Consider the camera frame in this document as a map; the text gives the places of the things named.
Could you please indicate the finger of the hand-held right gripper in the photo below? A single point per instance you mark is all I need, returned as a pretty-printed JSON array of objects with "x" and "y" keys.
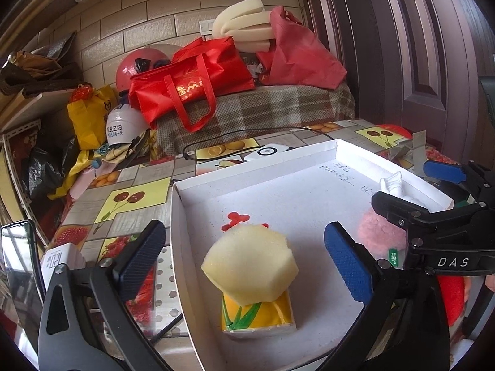
[
  {"x": 394, "y": 208},
  {"x": 444, "y": 172}
]

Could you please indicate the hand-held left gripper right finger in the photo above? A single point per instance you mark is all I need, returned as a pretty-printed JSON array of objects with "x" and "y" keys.
[{"x": 348, "y": 266}]

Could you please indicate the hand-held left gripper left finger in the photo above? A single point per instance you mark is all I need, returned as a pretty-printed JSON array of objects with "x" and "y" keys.
[{"x": 140, "y": 255}]

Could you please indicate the small white soft toy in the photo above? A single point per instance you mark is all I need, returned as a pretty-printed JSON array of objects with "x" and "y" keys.
[{"x": 390, "y": 185}]

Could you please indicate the pink fluffy puff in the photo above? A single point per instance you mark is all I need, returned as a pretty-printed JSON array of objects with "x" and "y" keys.
[{"x": 375, "y": 234}]

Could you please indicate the white shallow cardboard box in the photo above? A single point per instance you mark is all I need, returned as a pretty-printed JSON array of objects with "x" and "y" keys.
[{"x": 290, "y": 201}]

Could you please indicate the yellow tissue packet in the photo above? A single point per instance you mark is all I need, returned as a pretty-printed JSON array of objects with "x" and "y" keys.
[{"x": 263, "y": 315}]

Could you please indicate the pale yellow sponge piece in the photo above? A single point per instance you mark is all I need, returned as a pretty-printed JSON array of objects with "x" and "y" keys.
[{"x": 247, "y": 262}]

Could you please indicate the perforated metal plate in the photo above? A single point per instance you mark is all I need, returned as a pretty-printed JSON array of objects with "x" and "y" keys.
[{"x": 166, "y": 278}]

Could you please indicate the fruit print tablecloth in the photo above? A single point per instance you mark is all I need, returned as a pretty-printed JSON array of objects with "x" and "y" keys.
[{"x": 123, "y": 208}]

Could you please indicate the small white box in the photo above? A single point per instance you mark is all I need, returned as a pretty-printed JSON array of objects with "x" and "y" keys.
[{"x": 62, "y": 261}]

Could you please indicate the yellow cloth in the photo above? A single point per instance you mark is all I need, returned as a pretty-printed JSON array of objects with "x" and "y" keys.
[{"x": 77, "y": 166}]

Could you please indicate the black phone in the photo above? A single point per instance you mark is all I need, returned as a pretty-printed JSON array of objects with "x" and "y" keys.
[{"x": 19, "y": 270}]

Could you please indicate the black plastic bag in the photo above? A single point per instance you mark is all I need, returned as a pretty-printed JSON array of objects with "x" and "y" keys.
[{"x": 42, "y": 170}]

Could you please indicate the dark brown door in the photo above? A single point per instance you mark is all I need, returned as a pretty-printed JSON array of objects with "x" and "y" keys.
[{"x": 406, "y": 46}]

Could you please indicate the white helmet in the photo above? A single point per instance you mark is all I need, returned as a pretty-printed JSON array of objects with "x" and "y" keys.
[{"x": 123, "y": 123}]

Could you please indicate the white round device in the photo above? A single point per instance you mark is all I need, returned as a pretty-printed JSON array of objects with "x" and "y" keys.
[{"x": 267, "y": 151}]

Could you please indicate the yellow plastic bag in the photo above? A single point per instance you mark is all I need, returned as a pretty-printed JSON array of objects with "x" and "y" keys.
[{"x": 87, "y": 119}]

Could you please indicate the plaid cloth cover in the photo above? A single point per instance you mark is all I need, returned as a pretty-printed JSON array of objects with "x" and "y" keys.
[{"x": 270, "y": 108}]

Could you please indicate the red nonwoven bag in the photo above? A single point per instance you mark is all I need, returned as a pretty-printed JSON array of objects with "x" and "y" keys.
[{"x": 301, "y": 54}]

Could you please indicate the wooden shelf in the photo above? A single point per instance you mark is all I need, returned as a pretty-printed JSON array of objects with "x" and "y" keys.
[{"x": 34, "y": 104}]

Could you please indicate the red tote bag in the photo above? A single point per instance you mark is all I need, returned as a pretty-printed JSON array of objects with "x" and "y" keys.
[{"x": 193, "y": 77}]

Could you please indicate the pink helmet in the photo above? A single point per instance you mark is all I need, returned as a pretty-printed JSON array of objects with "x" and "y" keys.
[{"x": 129, "y": 69}]

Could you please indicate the brown bag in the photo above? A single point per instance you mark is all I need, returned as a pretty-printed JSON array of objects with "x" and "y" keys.
[{"x": 34, "y": 65}]

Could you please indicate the bundle of white foam strips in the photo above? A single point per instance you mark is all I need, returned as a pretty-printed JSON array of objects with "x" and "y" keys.
[{"x": 239, "y": 23}]

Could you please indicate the white wall socket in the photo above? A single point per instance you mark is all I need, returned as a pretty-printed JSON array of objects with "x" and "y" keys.
[{"x": 207, "y": 27}]

